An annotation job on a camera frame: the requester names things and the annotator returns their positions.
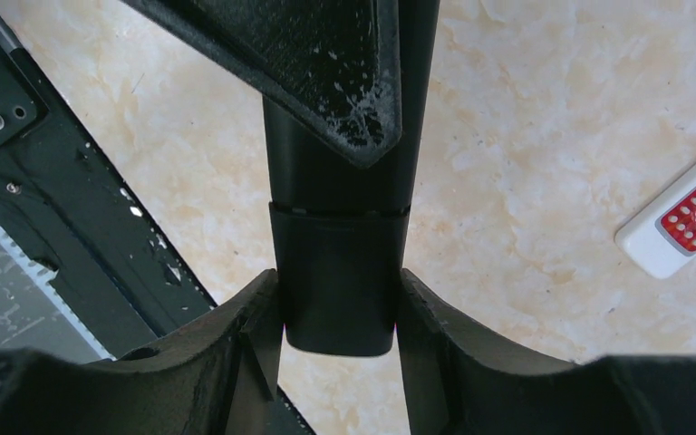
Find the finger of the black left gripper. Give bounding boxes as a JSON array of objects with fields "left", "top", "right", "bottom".
[{"left": 131, "top": 0, "right": 402, "bottom": 168}]

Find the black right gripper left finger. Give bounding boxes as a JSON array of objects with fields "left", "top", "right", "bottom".
[{"left": 0, "top": 269, "right": 283, "bottom": 434}]

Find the black remote battery cover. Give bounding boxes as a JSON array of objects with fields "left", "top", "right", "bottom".
[{"left": 270, "top": 205, "right": 409, "bottom": 357}]

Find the white remote control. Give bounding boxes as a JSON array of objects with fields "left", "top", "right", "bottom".
[{"left": 614, "top": 163, "right": 696, "bottom": 279}]

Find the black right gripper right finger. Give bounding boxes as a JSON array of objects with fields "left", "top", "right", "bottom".
[{"left": 397, "top": 270, "right": 696, "bottom": 434}]

